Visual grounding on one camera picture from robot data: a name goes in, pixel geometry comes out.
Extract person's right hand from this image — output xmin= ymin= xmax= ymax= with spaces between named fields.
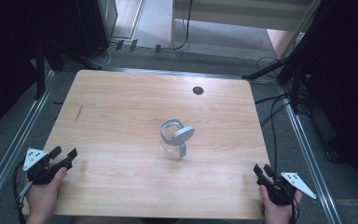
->
xmin=258 ymin=184 xmax=304 ymax=224

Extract aluminium floor rail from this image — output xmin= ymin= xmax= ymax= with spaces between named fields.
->
xmin=0 ymin=69 xmax=58 ymax=213
xmin=280 ymin=90 xmax=343 ymax=224

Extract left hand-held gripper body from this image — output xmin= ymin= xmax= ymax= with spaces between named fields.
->
xmin=22 ymin=147 xmax=75 ymax=186

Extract black metal stand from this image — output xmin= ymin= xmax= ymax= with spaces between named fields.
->
xmin=34 ymin=41 xmax=65 ymax=101
xmin=241 ymin=0 xmax=335 ymax=115

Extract white cabinet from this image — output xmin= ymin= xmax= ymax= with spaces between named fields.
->
xmin=170 ymin=0 xmax=322 ymax=60

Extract dark curtain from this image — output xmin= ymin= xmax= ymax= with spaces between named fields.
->
xmin=304 ymin=0 xmax=358 ymax=203
xmin=0 ymin=0 xmax=78 ymax=143

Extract black floor cables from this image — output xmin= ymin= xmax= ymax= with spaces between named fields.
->
xmin=254 ymin=55 xmax=302 ymax=175

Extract person's left hand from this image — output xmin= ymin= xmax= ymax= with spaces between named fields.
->
xmin=24 ymin=166 xmax=68 ymax=224

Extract black hanging cable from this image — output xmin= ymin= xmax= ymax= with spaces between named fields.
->
xmin=170 ymin=0 xmax=194 ymax=52

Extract glass pitcher with grey lid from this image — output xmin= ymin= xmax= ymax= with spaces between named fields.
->
xmin=158 ymin=118 xmax=197 ymax=160

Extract black cabinet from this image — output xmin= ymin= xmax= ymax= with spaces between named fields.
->
xmin=74 ymin=0 xmax=119 ymax=60

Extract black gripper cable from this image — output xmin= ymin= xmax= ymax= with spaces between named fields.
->
xmin=289 ymin=194 xmax=301 ymax=224
xmin=11 ymin=161 xmax=29 ymax=224

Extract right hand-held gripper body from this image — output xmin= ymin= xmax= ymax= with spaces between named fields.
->
xmin=256 ymin=171 xmax=318 ymax=207

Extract white floor cable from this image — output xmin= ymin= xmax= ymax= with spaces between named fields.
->
xmin=95 ymin=42 xmax=117 ymax=69

